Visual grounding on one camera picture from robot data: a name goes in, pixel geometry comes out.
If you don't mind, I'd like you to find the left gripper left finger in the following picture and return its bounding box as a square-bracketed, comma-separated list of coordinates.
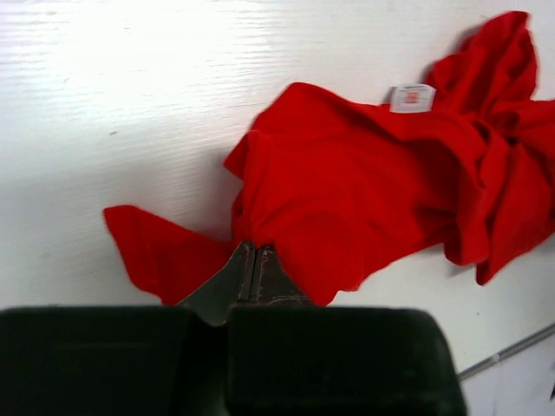
[178, 241, 256, 326]

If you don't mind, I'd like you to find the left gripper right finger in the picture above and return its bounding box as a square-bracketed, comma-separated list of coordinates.
[251, 245, 312, 307]

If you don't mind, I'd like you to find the red t shirt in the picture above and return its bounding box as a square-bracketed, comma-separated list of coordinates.
[103, 11, 554, 305]

